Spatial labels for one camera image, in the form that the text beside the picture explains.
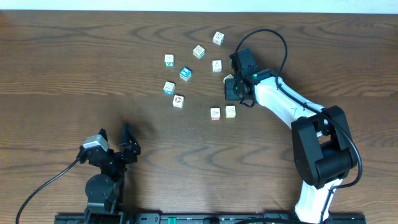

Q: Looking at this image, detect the wooden block blue I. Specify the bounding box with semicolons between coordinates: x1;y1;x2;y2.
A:
179;67;192;82

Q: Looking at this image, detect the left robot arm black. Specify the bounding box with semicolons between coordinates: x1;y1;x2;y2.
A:
76;123;141;223

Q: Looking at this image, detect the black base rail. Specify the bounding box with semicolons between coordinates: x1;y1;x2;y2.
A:
54;212;368;224

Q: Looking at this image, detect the left black cable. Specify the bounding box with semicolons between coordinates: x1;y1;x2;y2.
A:
15;158;80;224

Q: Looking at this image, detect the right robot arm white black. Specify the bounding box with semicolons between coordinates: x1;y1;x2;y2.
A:
224;49;363;223

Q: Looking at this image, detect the wooden block green Z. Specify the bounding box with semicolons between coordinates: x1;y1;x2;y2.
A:
164;54;175;67

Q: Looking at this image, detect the wooden block blue side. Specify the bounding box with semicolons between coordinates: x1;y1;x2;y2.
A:
163;82;175;95

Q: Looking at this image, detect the wooden block yellow W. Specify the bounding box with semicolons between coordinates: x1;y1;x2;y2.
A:
225;105;236;118

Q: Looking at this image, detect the wooden block red edge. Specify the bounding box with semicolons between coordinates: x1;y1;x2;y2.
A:
210;108;221;120

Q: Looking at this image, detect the wooden block green edge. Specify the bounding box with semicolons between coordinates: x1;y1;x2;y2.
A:
223;74;234;83

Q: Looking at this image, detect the wooden block teal edge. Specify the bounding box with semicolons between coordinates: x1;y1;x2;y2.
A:
193;45;205;59

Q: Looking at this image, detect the right black cable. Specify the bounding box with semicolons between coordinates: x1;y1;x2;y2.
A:
234;29;363;224

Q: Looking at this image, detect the wooden block plain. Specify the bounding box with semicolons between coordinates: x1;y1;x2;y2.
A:
212;60;222;72

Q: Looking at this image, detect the wooden block red circle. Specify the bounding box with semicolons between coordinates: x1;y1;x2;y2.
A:
172;95;184;108

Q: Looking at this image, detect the wooden block top right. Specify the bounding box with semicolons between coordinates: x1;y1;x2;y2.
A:
213;31;224;45

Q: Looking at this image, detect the black cable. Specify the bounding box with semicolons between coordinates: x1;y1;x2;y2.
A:
15;158;80;224
234;29;363;224

